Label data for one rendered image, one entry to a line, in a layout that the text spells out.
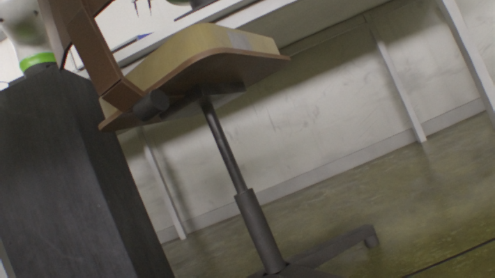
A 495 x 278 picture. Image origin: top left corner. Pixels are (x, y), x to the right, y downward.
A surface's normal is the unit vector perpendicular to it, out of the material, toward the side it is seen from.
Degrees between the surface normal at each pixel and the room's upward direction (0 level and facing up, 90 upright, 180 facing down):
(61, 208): 90
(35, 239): 90
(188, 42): 90
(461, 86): 90
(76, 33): 99
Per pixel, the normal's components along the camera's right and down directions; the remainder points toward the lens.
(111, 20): -0.12, 0.00
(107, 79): -0.40, 0.29
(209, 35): 0.55, -0.28
